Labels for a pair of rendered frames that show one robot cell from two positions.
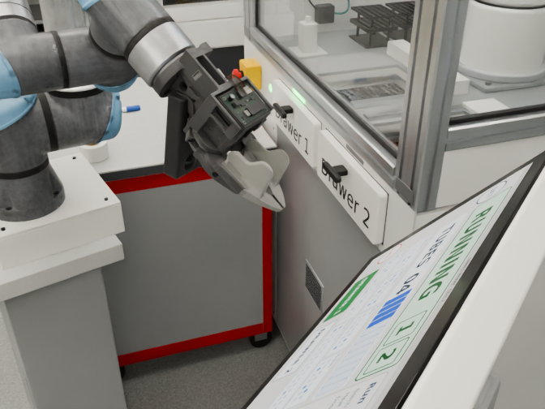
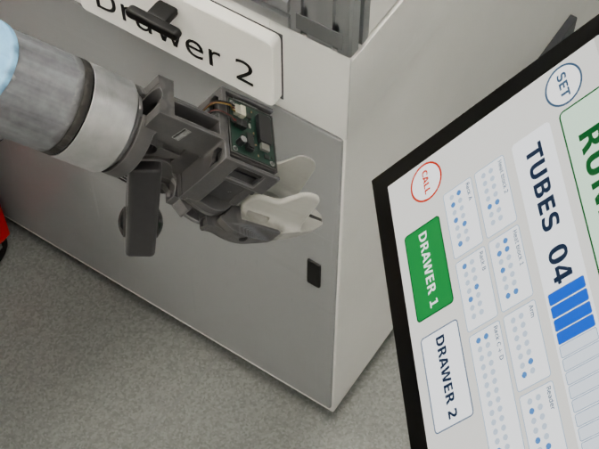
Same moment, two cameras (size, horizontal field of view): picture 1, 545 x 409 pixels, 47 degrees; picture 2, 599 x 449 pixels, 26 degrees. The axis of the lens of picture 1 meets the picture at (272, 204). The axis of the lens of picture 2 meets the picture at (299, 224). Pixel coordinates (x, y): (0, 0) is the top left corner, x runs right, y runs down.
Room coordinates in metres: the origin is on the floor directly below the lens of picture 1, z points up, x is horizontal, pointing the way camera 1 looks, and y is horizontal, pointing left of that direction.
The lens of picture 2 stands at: (0.17, 0.38, 2.01)
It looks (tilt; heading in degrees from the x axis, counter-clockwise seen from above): 56 degrees down; 322
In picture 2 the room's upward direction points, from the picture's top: straight up
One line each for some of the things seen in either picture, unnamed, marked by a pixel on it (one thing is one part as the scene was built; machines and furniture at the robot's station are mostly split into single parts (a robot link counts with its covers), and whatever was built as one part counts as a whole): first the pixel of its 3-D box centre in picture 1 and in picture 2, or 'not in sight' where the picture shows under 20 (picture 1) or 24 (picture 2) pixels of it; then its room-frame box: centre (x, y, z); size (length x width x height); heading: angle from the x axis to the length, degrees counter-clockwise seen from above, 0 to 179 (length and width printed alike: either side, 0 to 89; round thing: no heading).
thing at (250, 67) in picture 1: (249, 75); not in sight; (1.69, 0.07, 0.88); 0.07 x 0.05 x 0.07; 18
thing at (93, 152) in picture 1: (93, 149); not in sight; (1.42, 0.45, 0.78); 0.07 x 0.07 x 0.04
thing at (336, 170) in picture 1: (336, 170); (160, 16); (1.08, -0.13, 0.91); 0.07 x 0.04 x 0.01; 18
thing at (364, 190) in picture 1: (348, 182); (176, 20); (1.09, -0.15, 0.87); 0.29 x 0.02 x 0.11; 18
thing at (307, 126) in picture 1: (294, 120); not in sight; (1.39, -0.05, 0.87); 0.29 x 0.02 x 0.11; 18
